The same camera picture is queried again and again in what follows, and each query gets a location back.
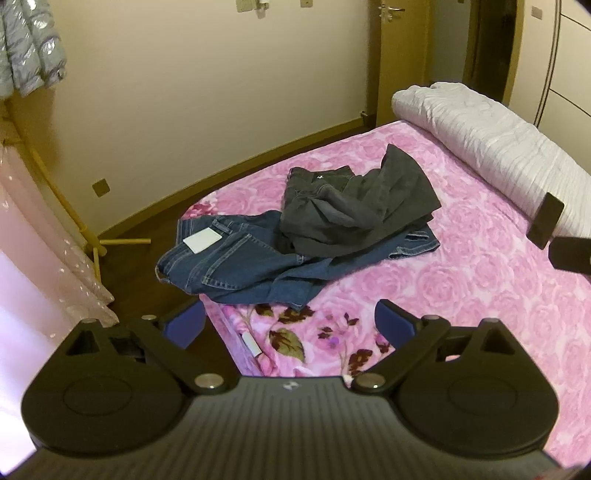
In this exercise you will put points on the pink floral blanket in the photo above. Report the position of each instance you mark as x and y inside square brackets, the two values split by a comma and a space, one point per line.
[461, 286]

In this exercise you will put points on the silver puffer jacket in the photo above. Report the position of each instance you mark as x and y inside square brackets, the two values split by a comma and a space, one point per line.
[27, 46]

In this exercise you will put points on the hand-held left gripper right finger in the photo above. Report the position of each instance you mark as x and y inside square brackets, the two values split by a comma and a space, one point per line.
[392, 323]

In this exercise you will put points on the white striped quilt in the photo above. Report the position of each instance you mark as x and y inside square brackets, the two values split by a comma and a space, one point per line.
[485, 134]

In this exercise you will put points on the brass wall socket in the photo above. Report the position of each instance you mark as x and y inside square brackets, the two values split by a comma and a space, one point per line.
[101, 188]

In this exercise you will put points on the yellow wooden coat stand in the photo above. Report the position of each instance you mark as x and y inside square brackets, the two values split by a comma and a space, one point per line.
[69, 207]

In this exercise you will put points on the dark grey jeans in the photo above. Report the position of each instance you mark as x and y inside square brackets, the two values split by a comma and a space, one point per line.
[369, 203]

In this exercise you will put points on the wall light switch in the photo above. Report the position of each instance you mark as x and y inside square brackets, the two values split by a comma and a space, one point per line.
[537, 12]

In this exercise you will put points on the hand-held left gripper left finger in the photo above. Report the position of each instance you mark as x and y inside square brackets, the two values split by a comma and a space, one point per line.
[187, 323]

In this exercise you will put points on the pale pink curtain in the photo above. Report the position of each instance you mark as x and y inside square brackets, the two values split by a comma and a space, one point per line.
[27, 258]

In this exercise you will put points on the wooden door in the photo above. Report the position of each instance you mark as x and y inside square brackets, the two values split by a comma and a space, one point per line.
[401, 60]

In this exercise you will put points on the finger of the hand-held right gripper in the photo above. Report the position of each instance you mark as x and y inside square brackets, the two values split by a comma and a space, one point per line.
[572, 254]

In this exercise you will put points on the blue jeans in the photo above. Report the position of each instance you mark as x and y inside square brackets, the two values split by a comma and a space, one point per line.
[231, 263]

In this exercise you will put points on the cream wardrobe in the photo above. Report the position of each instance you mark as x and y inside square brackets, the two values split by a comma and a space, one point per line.
[563, 69]

